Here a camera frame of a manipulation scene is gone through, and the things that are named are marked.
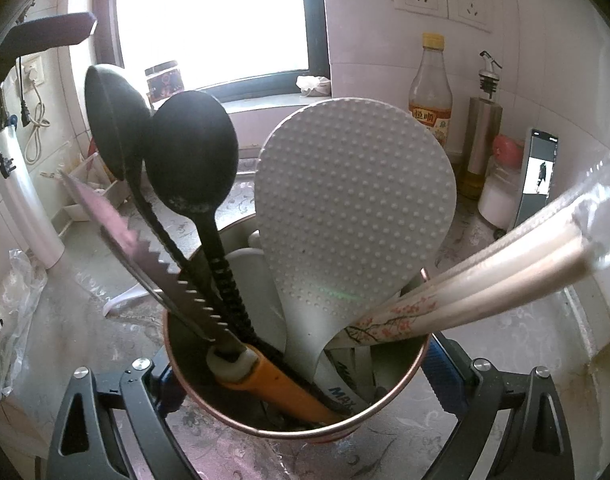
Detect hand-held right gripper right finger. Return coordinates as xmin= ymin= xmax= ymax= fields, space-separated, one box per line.
xmin=420 ymin=332 xmax=573 ymax=480

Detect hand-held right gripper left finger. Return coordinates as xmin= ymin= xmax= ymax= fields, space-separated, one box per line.
xmin=48 ymin=355 xmax=206 ymax=480

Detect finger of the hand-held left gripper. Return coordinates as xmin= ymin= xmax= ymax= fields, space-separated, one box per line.
xmin=0 ymin=11 xmax=98 ymax=98

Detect pink metal cup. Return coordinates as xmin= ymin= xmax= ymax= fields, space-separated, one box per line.
xmin=162 ymin=217 xmax=433 ymax=448

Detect chopsticks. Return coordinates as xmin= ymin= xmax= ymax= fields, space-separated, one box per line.
xmin=330 ymin=145 xmax=610 ymax=348

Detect black plastic ladle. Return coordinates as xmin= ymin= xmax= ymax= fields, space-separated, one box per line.
xmin=84 ymin=64 xmax=286 ymax=361

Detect orange handled serrated knife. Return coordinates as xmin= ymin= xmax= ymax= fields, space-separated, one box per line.
xmin=59 ymin=170 xmax=353 ymax=426

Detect black plastic spoon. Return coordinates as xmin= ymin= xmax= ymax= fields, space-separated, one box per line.
xmin=144 ymin=91 xmax=266 ymax=351

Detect white rice paddle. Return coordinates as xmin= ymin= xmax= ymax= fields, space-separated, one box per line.
xmin=254 ymin=97 xmax=458 ymax=386

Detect small white plastic spoon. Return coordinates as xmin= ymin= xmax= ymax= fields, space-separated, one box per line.
xmin=102 ymin=282 xmax=153 ymax=317

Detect black lid jar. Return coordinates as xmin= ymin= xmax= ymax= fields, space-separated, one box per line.
xmin=145 ymin=61 xmax=186 ymax=108

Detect black plug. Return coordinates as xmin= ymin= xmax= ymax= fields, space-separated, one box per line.
xmin=0 ymin=130 xmax=18 ymax=178

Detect black framed window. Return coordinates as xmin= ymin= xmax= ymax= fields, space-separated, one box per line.
xmin=92 ymin=0 xmax=331 ymax=111

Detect yellow wooden board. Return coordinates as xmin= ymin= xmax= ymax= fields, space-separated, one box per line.
xmin=590 ymin=310 xmax=610 ymax=376

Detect white pipe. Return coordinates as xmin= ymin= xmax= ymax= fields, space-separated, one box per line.
xmin=0 ymin=122 xmax=66 ymax=271

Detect clear plastic bag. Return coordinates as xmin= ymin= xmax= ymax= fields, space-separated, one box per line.
xmin=0 ymin=247 xmax=48 ymax=403

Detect white plastic bin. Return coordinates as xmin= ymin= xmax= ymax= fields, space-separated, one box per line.
xmin=48 ymin=152 xmax=131 ymax=236

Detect white jar with red lid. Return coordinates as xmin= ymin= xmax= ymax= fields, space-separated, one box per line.
xmin=477 ymin=134 xmax=526 ymax=228

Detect black smartphone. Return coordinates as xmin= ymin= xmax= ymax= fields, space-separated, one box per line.
xmin=512 ymin=127 xmax=560 ymax=233

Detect steel oil bottle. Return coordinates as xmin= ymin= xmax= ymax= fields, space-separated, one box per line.
xmin=457 ymin=51 xmax=503 ymax=200

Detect yellow cap vinegar bottle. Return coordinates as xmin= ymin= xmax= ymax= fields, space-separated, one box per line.
xmin=407 ymin=32 xmax=454 ymax=153

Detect wall socket with plug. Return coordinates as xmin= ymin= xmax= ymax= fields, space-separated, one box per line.
xmin=22 ymin=57 xmax=46 ymax=88

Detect black power cable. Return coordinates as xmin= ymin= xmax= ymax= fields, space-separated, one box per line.
xmin=0 ymin=55 xmax=33 ymax=128

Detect white power cable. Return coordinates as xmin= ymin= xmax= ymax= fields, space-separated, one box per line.
xmin=24 ymin=85 xmax=51 ymax=165

